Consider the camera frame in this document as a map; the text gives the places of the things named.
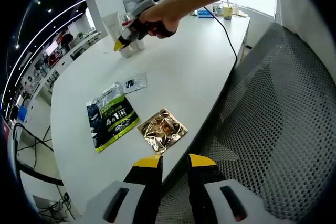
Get yellow drink cup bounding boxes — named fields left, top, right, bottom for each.
left=222, top=1, right=234, bottom=21

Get background display screen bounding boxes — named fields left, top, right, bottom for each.
left=45, top=41, right=59, bottom=55

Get blue box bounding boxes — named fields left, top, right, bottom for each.
left=196, top=9, right=214, bottom=19

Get grey mesh office chair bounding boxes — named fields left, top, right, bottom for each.
left=157, top=22, right=336, bottom=224

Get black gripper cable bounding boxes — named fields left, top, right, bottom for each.
left=153, top=0, right=239, bottom=65

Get white skincare tube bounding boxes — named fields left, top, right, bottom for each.
left=102, top=11, right=121, bottom=42

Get blue bin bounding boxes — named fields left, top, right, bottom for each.
left=17, top=105, right=29, bottom=121

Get black floor cables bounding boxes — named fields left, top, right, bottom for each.
left=12, top=123, right=73, bottom=221

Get person's white shirt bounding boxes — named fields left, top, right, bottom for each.
left=275, top=0, right=336, bottom=59

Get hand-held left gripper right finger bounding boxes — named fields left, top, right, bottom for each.
left=186, top=153, right=260, bottom=224

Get gold foil skincare sachet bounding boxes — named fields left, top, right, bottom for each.
left=136, top=107, right=189, bottom=154

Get small clear skincare sachet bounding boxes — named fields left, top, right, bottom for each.
left=117, top=72, right=148, bottom=95

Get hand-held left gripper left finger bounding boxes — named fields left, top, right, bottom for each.
left=83, top=155, right=164, bottom=224

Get green black skincare sachet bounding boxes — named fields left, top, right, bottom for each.
left=86, top=83, right=140, bottom=153

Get person's right hand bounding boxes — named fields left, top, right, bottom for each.
left=138, top=1, right=182, bottom=36

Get long white office counter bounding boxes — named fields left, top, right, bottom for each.
left=7, top=31, right=102, bottom=109

